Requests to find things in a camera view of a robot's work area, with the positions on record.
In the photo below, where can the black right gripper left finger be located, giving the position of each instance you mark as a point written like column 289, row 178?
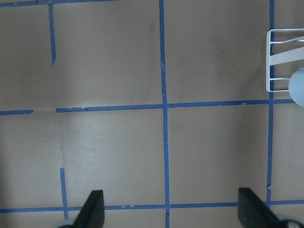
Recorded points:
column 92, row 214

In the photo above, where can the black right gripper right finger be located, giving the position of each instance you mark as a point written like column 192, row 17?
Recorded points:
column 253, row 213

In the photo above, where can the white wire cup rack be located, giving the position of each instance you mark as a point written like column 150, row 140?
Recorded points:
column 284, row 57

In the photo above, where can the light blue ikea cup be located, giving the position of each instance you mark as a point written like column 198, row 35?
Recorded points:
column 296, row 87

